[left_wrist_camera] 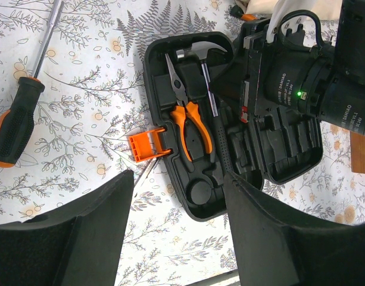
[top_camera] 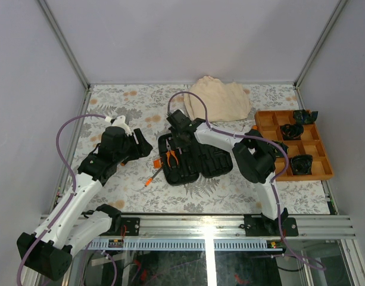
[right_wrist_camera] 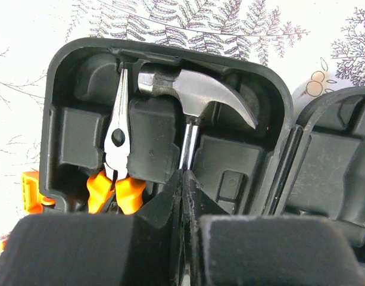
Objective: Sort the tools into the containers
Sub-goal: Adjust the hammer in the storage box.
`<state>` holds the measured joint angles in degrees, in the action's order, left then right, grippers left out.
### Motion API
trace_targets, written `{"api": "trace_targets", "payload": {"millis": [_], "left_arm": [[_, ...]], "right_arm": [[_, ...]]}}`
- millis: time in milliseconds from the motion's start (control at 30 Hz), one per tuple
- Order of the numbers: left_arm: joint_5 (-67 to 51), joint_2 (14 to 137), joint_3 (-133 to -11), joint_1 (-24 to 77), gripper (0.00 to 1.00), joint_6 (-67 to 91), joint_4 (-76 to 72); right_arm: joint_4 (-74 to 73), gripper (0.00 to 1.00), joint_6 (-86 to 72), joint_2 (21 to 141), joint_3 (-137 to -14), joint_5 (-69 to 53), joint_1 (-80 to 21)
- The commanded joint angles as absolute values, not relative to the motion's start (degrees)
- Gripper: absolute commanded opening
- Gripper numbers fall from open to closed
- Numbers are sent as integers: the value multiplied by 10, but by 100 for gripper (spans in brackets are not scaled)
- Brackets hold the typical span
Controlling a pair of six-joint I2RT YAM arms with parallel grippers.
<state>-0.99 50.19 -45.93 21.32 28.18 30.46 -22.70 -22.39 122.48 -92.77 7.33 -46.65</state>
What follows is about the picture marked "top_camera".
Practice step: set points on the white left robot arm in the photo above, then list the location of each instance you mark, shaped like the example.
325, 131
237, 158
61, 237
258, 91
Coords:
50, 249

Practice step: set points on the floral table mat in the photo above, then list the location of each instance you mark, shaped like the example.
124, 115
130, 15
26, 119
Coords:
145, 107

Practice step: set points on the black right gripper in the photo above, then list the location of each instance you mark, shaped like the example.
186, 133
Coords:
181, 145

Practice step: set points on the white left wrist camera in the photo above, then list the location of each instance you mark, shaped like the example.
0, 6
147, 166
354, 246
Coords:
120, 122

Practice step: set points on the orange utility knife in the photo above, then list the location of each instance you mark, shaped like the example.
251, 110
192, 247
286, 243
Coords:
153, 176

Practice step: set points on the orange black needle-nose pliers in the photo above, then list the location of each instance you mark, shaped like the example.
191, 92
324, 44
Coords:
172, 159

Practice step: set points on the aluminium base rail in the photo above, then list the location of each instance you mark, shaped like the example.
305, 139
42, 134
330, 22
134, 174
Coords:
199, 227

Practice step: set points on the dark green tool case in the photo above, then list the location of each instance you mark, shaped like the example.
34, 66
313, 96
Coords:
197, 160

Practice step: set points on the dark tape roll top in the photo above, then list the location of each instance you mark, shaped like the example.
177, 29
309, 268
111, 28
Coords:
305, 117

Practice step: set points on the dark tape roll bottom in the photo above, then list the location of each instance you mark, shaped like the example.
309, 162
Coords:
301, 164

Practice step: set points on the orange compartment tray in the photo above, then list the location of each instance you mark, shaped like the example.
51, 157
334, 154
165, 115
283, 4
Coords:
269, 123

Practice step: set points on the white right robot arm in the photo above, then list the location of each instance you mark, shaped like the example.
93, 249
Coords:
253, 155

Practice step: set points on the dark tape roll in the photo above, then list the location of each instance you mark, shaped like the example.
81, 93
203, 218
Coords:
305, 117
301, 164
277, 151
292, 132

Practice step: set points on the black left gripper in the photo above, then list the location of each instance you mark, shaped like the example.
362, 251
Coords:
145, 148

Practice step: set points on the cream cloth bag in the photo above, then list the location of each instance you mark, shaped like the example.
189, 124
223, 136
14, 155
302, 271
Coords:
225, 102

